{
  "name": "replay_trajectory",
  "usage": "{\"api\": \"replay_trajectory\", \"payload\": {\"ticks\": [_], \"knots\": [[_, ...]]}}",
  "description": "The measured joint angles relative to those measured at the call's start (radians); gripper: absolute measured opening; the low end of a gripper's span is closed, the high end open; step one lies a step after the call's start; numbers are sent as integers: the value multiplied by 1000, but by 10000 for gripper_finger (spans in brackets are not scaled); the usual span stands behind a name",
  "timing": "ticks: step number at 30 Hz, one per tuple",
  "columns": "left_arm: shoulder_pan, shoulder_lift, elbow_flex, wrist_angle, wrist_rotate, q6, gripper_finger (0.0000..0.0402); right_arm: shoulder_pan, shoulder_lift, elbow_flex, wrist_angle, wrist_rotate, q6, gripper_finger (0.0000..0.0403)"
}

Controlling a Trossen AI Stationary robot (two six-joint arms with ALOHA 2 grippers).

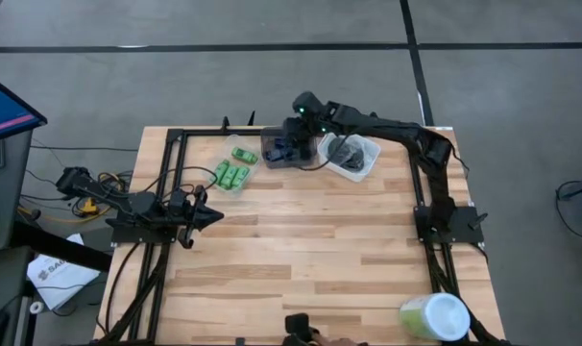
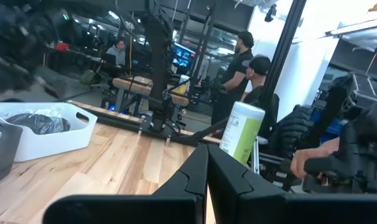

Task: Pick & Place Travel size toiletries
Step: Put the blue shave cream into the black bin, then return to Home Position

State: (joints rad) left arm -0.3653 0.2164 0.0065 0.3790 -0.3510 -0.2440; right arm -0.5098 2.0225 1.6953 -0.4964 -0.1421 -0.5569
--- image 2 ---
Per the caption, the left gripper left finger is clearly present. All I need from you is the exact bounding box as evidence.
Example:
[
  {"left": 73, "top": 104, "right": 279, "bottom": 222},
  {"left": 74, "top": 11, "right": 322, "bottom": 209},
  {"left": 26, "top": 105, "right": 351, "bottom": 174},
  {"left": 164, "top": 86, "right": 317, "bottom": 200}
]
[{"left": 151, "top": 143, "right": 209, "bottom": 224}]

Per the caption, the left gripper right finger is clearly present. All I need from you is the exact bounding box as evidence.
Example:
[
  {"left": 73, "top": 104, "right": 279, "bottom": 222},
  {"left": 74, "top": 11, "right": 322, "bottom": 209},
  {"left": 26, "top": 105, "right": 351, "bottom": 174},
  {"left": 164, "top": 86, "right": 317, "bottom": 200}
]
[{"left": 208, "top": 143, "right": 289, "bottom": 224}]

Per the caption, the dark item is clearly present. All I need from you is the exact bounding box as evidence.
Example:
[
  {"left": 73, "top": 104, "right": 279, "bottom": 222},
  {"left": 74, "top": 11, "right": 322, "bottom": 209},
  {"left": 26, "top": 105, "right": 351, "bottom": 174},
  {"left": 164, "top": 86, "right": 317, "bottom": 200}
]
[{"left": 5, "top": 108, "right": 72, "bottom": 136}]

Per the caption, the black metal stand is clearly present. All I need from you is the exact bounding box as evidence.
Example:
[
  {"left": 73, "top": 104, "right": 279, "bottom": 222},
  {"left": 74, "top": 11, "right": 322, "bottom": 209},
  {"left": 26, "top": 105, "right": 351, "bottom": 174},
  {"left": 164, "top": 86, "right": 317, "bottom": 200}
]
[{"left": 253, "top": 136, "right": 301, "bottom": 191}]

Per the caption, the wipes canister with white lid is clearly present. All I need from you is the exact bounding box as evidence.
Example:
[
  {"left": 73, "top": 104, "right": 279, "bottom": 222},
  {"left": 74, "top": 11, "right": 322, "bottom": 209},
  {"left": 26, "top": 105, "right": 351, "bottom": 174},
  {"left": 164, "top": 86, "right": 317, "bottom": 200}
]
[{"left": 218, "top": 101, "right": 266, "bottom": 166}]

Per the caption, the grey plastic bin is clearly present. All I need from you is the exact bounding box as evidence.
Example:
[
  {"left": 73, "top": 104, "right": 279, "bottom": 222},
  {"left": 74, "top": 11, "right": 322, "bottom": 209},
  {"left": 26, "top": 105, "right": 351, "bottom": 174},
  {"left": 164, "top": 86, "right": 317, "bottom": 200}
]
[{"left": 0, "top": 123, "right": 24, "bottom": 187}]

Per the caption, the olive green bag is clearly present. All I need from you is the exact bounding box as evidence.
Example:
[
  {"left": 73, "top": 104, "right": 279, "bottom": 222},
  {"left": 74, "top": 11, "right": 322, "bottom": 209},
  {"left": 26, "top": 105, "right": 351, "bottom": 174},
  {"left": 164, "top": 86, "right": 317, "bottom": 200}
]
[{"left": 81, "top": 68, "right": 102, "bottom": 86}]

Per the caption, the white plastic bin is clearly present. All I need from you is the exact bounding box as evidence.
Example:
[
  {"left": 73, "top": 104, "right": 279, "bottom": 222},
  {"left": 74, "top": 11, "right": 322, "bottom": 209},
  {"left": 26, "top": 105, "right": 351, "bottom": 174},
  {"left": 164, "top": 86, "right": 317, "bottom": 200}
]
[{"left": 0, "top": 101, "right": 98, "bottom": 162}]

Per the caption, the black puffy jacket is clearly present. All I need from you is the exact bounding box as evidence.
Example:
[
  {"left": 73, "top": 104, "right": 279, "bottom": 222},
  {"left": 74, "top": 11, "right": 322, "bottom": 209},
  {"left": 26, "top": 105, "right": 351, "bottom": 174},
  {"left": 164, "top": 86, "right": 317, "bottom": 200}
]
[{"left": 268, "top": 104, "right": 317, "bottom": 158}]

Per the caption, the yellow item on table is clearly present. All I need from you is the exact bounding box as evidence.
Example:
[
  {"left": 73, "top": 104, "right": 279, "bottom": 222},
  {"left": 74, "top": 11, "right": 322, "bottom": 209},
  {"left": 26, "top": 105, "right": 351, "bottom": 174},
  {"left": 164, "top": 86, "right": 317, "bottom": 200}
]
[{"left": 175, "top": 81, "right": 190, "bottom": 96}]

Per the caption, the person's hand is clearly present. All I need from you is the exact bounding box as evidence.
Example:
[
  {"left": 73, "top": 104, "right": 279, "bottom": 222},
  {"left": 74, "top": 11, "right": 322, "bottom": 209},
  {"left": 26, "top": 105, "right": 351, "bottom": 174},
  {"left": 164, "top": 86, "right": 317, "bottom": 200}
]
[{"left": 290, "top": 136, "right": 342, "bottom": 180}]

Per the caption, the background wooden table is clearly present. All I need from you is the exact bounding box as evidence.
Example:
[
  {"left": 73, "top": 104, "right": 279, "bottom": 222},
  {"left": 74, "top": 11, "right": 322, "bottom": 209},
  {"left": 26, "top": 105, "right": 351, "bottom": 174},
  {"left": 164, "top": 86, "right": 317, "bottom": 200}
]
[{"left": 112, "top": 75, "right": 190, "bottom": 107}]

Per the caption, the person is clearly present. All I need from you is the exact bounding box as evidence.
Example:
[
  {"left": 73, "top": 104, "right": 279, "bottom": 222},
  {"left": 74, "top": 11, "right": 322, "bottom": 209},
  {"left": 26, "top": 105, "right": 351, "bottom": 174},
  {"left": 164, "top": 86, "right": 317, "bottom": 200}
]
[
  {"left": 241, "top": 55, "right": 281, "bottom": 141},
  {"left": 106, "top": 39, "right": 126, "bottom": 66},
  {"left": 210, "top": 30, "right": 255, "bottom": 125}
]

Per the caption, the background monitor blue display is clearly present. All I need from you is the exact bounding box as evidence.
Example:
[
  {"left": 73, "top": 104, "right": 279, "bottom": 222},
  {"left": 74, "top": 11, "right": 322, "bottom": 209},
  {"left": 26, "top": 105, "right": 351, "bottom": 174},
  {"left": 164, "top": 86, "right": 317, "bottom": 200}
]
[{"left": 172, "top": 42, "right": 197, "bottom": 70}]

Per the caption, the black leader arm handle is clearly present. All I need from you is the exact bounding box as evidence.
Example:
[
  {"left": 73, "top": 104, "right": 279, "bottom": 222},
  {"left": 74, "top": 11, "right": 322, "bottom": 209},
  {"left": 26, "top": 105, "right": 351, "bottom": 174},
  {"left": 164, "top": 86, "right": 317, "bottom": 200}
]
[{"left": 302, "top": 73, "right": 377, "bottom": 194}]

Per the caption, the black metal rig frame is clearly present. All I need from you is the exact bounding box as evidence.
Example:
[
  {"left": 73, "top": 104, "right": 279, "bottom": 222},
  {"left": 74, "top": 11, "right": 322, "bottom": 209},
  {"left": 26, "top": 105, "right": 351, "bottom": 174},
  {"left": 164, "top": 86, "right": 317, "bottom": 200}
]
[{"left": 67, "top": 0, "right": 308, "bottom": 147}]

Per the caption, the black overhead camera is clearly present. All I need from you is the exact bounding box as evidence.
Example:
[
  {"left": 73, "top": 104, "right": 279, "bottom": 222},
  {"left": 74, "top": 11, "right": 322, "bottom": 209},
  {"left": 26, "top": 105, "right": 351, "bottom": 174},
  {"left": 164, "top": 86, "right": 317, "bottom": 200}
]
[{"left": 264, "top": 3, "right": 278, "bottom": 23}]

